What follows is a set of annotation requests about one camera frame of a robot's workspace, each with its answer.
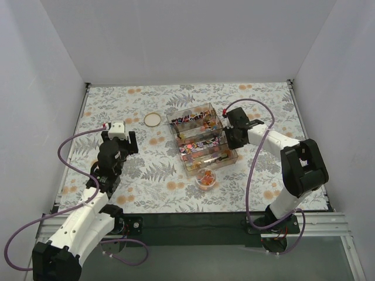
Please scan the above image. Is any clear acrylic candy organizer box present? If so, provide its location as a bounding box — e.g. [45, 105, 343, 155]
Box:
[166, 103, 238, 176]

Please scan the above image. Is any clear plastic jar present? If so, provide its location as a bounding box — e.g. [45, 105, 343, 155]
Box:
[195, 168, 217, 191]

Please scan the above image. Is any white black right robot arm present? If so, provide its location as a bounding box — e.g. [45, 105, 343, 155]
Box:
[223, 108, 329, 233]

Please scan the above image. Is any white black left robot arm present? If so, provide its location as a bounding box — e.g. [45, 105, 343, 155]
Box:
[32, 131, 139, 280]

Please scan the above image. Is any round wooden jar lid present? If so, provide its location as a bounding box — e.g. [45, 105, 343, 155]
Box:
[144, 112, 162, 128]

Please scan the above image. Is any floral patterned table cloth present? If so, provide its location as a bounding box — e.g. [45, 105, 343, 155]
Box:
[54, 83, 329, 214]

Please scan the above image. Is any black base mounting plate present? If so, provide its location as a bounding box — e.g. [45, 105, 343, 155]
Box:
[122, 212, 301, 248]

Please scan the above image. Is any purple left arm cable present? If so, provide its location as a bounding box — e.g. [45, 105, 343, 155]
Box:
[5, 124, 149, 272]

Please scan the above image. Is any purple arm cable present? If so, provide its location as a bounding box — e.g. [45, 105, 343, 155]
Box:
[5, 124, 149, 272]
[221, 98, 307, 256]

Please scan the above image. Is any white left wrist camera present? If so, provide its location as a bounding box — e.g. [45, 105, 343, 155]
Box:
[103, 120, 128, 141]

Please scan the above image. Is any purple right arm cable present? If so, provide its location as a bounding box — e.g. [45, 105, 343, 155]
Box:
[221, 98, 307, 256]

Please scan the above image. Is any aluminium frame rail right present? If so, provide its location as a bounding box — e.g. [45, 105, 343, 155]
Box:
[287, 78, 335, 212]

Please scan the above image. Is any aluminium frame rail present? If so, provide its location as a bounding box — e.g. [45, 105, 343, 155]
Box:
[32, 205, 349, 280]
[287, 78, 335, 212]

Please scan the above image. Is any aluminium front frame rail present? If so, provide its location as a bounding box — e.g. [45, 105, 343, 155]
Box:
[32, 205, 349, 280]

